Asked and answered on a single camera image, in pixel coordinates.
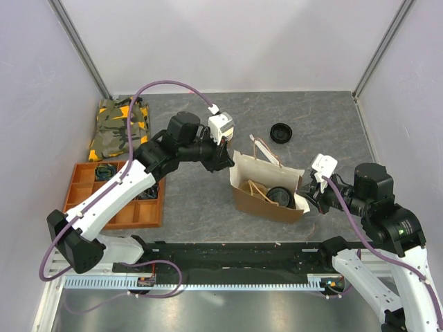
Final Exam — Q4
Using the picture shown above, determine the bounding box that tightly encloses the purple cable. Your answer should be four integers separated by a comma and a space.
321, 175, 443, 322
38, 80, 221, 283

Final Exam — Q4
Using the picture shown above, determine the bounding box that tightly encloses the orange wooden compartment tray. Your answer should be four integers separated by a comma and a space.
63, 160, 165, 230

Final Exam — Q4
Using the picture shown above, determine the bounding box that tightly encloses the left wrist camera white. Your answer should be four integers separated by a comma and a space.
208, 112, 235, 145

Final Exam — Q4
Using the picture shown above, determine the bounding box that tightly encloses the brown paper bag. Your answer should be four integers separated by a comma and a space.
229, 136, 310, 224

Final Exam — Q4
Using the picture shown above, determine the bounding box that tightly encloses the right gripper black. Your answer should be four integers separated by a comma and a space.
296, 171, 371, 216

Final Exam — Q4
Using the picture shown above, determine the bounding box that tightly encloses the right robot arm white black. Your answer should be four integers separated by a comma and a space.
297, 159, 442, 331

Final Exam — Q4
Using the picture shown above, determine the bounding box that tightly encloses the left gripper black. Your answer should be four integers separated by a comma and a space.
179, 129, 235, 174

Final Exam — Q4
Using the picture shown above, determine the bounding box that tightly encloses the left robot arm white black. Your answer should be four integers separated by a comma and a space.
46, 111, 235, 274

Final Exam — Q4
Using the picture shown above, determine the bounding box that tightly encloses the cardboard cup carrier tray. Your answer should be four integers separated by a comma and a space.
239, 180, 268, 201

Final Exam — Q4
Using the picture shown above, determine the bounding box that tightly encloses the white stir stick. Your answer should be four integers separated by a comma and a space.
249, 134, 282, 167

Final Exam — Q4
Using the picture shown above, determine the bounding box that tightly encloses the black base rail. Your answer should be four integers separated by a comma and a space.
112, 241, 337, 286

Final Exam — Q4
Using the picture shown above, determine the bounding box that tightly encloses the black plastic cup lid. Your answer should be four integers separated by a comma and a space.
266, 187, 296, 209

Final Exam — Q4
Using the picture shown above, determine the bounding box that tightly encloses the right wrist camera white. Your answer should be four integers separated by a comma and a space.
311, 154, 338, 194

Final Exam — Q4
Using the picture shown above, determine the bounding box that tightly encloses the camouflage cloth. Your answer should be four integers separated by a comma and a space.
88, 98, 150, 162

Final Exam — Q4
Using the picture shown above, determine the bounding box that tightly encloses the white slotted cable duct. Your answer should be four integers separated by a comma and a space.
64, 275, 325, 292

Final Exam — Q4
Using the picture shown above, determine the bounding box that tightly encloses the stack of paper cups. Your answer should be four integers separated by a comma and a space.
220, 124, 235, 141

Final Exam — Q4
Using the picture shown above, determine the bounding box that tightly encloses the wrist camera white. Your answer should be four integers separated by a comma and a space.
311, 154, 338, 194
208, 112, 235, 145

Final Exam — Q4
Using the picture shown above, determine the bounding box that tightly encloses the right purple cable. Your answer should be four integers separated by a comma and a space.
321, 175, 443, 322

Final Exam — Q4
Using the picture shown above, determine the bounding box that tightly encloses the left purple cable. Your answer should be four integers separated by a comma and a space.
38, 80, 221, 283

